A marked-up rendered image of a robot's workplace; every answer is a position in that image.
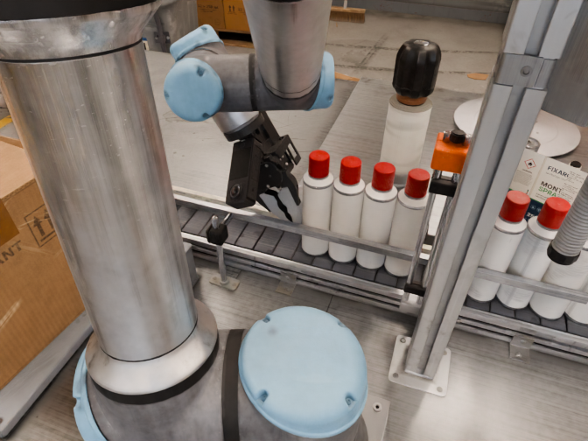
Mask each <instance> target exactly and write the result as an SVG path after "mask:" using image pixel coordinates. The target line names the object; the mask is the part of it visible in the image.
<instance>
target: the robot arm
mask: <svg viewBox="0 0 588 441"><path fill-rule="evenodd" d="M242 1H243V4H244V8H245V11H246V16H247V20H248V26H249V29H250V33H251V37H252V40H253V44H254V48H255V53H245V54H228V52H227V50H226V48H225V47H224V43H223V41H222V40H221V39H219V37H218V36H217V34H216V32H215V31H214V29H213V27H212V26H210V25H208V24H204V25H202V26H201V27H199V28H198V29H196V30H194V31H192V32H190V33H189V34H187V35H185V36H184V37H183V38H181V39H179V40H178V41H176V42H175V43H173V44H172V45H171V47H170V52H171V55H172V57H173V58H174V59H175V64H174V65H173V66H172V67H171V69H170V71H169V73H168V74H167V76H166V78H165V81H164V98H165V100H166V103H167V105H168V106H169V108H170V109H171V111H172V112H173V113H174V114H175V115H177V116H178V117H180V118H182V119H184V120H187V121H189V122H202V121H205V120H207V119H208V118H210V117H212V118H213V120H214V122H215V123H216V125H217V126H218V128H219V130H220V132H223V134H224V136H225V138H226V139H227V140H228V141H229V142H233V141H236V140H238V139H239V142H236V143H234V146H233V152H232V158H231V165H230V171H229V177H228V184H227V196H226V204H227V205H229V206H231V207H233V208H235V209H241V208H245V207H252V206H254V205H255V204H256V202H258V203H259V204H260V205H262V206H263V207H264V208H265V209H267V210H268V211H269V212H270V213H273V214H274V215H275V216H277V217H278V218H280V219H282V220H284V221H291V222H295V223H298V224H302V209H303V208H302V206H303V186H302V185H298V182H297V180H296V178H295V176H294V175H293V174H291V171H292V169H293V168H294V164H293V163H292V161H291V160H293V161H294V163H295V165H298V163H299V161H300V160H301V157H300V155H299V153H298V151H297V149H296V147H295V145H294V144H293V142H292V141H291V139H290V137H289V135H288V134H287V135H284V136H279V135H278V133H277V130H276V129H275V127H274V125H273V123H272V122H271V120H270V118H269V117H268V115H267V113H266V111H276V110H303V111H311V110H313V109H327V108H329V107H330V106H331V105H332V104H333V98H334V61H333V56H332V55H331V54H330V53H329V52H324V50H325V45H326V34H327V29H328V23H329V17H330V12H331V6H332V0H242ZM160 4H161V0H0V89H1V91H2V94H3V98H4V99H5V102H6V105H7V107H8V110H9V111H10V116H11V118H12V121H13V122H14V125H15V128H16V130H17V133H18V136H19V139H20V141H21V144H22V145H23V148H24V152H25V155H26V156H27V159H28V161H29V164H30V167H31V170H32V172H33V175H34V178H35V179H36V182H37V184H38V189H39V190H40V193H41V195H42V198H43V200H44V202H45V206H46V209H47V211H48V213H49V216H50V218H51V221H52V224H53V227H54V229H55V232H56V234H57V236H58V239H59V243H60V245H61V247H62V250H63V252H64V255H65V258H66V261H67V263H68V266H69V269H70V270H71V273H72V275H73V279H74V281H75V283H76V286H77V289H78V291H79V293H80V297H81V300H82V302H83V304H84V306H85V309H86V311H87V315H88V317H89V320H90V322H91V325H92V327H93V329H94V332H93V334H92V335H91V337H90V339H89V341H88V343H87V346H86V348H85V349H84V351H83V352H82V354H81V356H80V359H79V362H78V365H77V368H76V370H75V375H74V380H73V397H75V398H76V399H77V403H76V406H75V407H74V408H73V412H74V416H75V421H76V423H77V426H78V429H79V431H80V434H81V436H82V437H83V439H84V440H85V441H368V430H367V426H366V423H365V420H364V418H363V415H362V414H361V413H362V411H363V409H364V407H365V404H366V400H367V397H368V378H367V363H366V359H365V355H364V353H363V351H362V348H361V345H360V343H359V341H358V340H357V339H356V337H355V336H354V334H353V333H352V332H351V331H350V329H348V328H347V327H346V326H345V325H343V324H342V323H341V322H340V321H339V320H338V319H337V318H335V317H334V316H333V315H331V314H329V313H327V312H324V311H321V310H318V309H315V308H311V307H306V306H289V307H284V308H281V309H277V310H274V311H272V312H270V313H268V314H267V315H266V317H265V318H264V319H262V320H258V321H256V322H255V323H254V324H253V326H252V327H251V328H250V329H220V330H218V328H217V324H216V320H215V317H214V315H213V314H212V312H211V311H210V309H209V308H208V307H207V306H206V305H205V304H203V303H202V302H200V301H199V300H198V299H195V298H194V295H193V287H192V282H191V278H190V273H189V269H188V264H187V260H186V252H185V247H184V243H183V238H182V234H181V229H180V225H179V217H178V212H177V208H176V203H175V199H174V194H173V190H172V182H171V177H170V173H169V168H168V164H167V159H166V155H165V147H164V142H163V138H162V133H161V129H160V124H159V120H158V112H157V107H156V103H155V98H154V94H153V89H152V85H151V77H150V72H149V68H148V63H147V59H146V54H145V50H144V42H143V37H142V36H143V32H144V28H145V26H146V25H147V24H148V23H149V21H150V20H151V18H152V16H153V15H154V14H155V12H156V11H157V9H158V7H159V6H160ZM282 139H283V140H282ZM289 144H291V146H292V148H293V150H294V151H295V152H296V154H297V155H296V156H295V158H294V157H293V155H292V153H291V151H290V149H289V147H288V145H289ZM286 150H287V151H288V152H289V154H288V153H287V151H286ZM280 187H281V188H282V189H281V190H280V191H279V190H278V189H277V188H280Z"/></svg>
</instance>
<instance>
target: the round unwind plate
mask: <svg viewBox="0 0 588 441"><path fill-rule="evenodd" d="M483 99H484V98H479V99H474V100H470V101H467V102H465V103H463V104H462V105H460V106H459V107H458V108H457V109H456V111H455V114H454V122H455V124H456V125H457V127H458V128H459V129H460V130H463V131H464V132H465V133H466V134H471V135H473V131H474V128H475V125H476V122H477V119H478V116H479V112H480V108H481V104H482V102H483ZM530 137H533V138H535V139H537V140H538V141H539V142H540V144H541V146H540V148H539V150H538V152H537V153H539V154H542V155H544V156H546V157H548V158H551V157H556V156H560V155H563V154H566V153H568V152H570V151H573V150H574V149H575V148H576V147H577V146H578V144H579V142H580V132H579V130H578V128H577V126H576V125H575V124H574V123H572V122H568V121H566V120H564V119H562V118H560V117H557V116H555V115H552V114H550V113H548V112H545V111H543V110H540V112H539V115H538V117H537V119H536V121H535V127H534V128H533V129H532V132H531V134H530Z"/></svg>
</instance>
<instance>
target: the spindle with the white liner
mask: <svg viewBox="0 0 588 441"><path fill-rule="evenodd" d="M440 61H441V50H440V47H439V45H438V44H437V43H435V42H432V41H430V40H428V39H418V38H413V39H410V40H409V41H405V42H404V43H403V44H402V45H401V47H400V48H399V50H398V52H397V55H396V60H395V71H394V76H393V82H392V85H393V88H394V89H395V91H396V94H394V95H392V96H391V97H390V99H389V103H388V114H387V120H386V127H385V131H384V137H383V144H382V148H381V158H380V161H379V163H380V162H388V163H391V164H392V165H393V166H394V167H395V178H394V184H393V186H394V187H395V188H404V187H405V186H406V181H407V177H408V173H409V171H410V170H412V169H415V168H419V162H420V159H421V155H422V150H423V147H424V139H425V135H426V130H427V128H428V124H429V120H430V114H431V108H432V101H431V100H430V99H429V98H428V97H427V96H429V95H431V94H432V93H433V91H434V87H435V85H436V81H437V77H438V69H439V66H440Z"/></svg>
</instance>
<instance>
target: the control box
mask: <svg viewBox="0 0 588 441"><path fill-rule="evenodd" d="M547 88H548V92H547V94H546V96H545V99H544V101H543V104H542V107H541V110H543V111H545V112H548V113H550V114H552V115H554V116H557V117H560V118H562V119H564V120H566V121H568V122H570V123H574V124H576V125H578V126H580V127H588V0H584V1H583V4H582V6H581V9H580V11H579V13H578V15H577V19H576V22H575V24H574V26H573V28H572V31H571V33H570V36H569V39H568V41H567V44H566V46H565V48H564V50H563V55H562V57H561V59H557V62H556V65H555V68H554V70H553V73H552V75H551V77H550V79H549V84H548V86H547Z"/></svg>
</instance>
